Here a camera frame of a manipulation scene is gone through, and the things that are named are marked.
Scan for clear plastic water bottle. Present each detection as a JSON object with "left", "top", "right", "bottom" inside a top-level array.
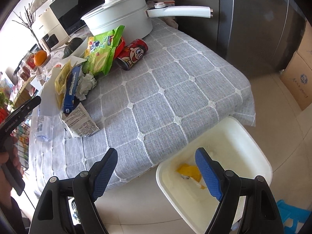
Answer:
[{"left": 34, "top": 115, "right": 53, "bottom": 142}]

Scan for yellow snack wrapper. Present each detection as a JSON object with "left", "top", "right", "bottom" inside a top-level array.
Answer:
[{"left": 176, "top": 163, "right": 206, "bottom": 190}]

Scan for beige bread snack pouch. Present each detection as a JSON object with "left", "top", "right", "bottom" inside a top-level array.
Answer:
[{"left": 60, "top": 103, "right": 99, "bottom": 138}]

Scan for grey paper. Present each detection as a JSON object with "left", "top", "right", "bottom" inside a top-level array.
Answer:
[{"left": 75, "top": 72, "right": 97, "bottom": 101}]

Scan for green snack bag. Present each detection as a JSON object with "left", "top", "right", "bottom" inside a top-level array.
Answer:
[{"left": 82, "top": 25, "right": 125, "bottom": 75}]

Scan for red drink can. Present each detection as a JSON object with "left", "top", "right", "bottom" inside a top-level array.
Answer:
[{"left": 114, "top": 39, "right": 148, "bottom": 71}]

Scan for red snack wrapper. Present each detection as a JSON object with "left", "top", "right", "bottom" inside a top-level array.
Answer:
[{"left": 113, "top": 37, "right": 125, "bottom": 59}]

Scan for red blue white milk carton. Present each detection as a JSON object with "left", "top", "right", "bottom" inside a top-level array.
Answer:
[{"left": 39, "top": 56, "right": 86, "bottom": 117}]

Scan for white plastic trash bin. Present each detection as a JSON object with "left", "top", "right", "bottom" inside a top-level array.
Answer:
[{"left": 156, "top": 116, "right": 273, "bottom": 233}]

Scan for person's left hand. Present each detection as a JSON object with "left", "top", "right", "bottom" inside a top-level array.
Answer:
[{"left": 0, "top": 136, "right": 25, "bottom": 200}]

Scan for blue plastic stool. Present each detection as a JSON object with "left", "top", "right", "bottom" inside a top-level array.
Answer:
[{"left": 277, "top": 200, "right": 311, "bottom": 233}]

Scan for large orange fruit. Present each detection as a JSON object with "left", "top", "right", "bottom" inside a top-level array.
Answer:
[{"left": 33, "top": 50, "right": 48, "bottom": 66}]

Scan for stacked white bowls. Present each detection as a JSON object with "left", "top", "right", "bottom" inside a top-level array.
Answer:
[{"left": 71, "top": 35, "right": 90, "bottom": 58}]

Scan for dark green pumpkin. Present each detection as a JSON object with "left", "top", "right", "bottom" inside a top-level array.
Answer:
[{"left": 62, "top": 37, "right": 83, "bottom": 59}]

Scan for lower cardboard box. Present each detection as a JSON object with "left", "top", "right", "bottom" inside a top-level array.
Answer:
[{"left": 280, "top": 52, "right": 311, "bottom": 110}]

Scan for grey checked tablecloth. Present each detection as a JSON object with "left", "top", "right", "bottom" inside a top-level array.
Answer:
[{"left": 28, "top": 19, "right": 255, "bottom": 194}]

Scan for dried branch vase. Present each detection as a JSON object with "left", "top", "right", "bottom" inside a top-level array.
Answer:
[{"left": 12, "top": 3, "right": 43, "bottom": 50}]

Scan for dark grey refrigerator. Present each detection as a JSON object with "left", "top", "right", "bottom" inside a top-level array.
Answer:
[{"left": 174, "top": 0, "right": 306, "bottom": 77}]

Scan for white electric cooking pot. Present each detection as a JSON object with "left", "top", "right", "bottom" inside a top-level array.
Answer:
[{"left": 81, "top": 0, "right": 213, "bottom": 44}]

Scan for wire storage rack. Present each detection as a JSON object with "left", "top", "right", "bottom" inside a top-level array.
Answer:
[{"left": 0, "top": 78, "right": 32, "bottom": 171}]

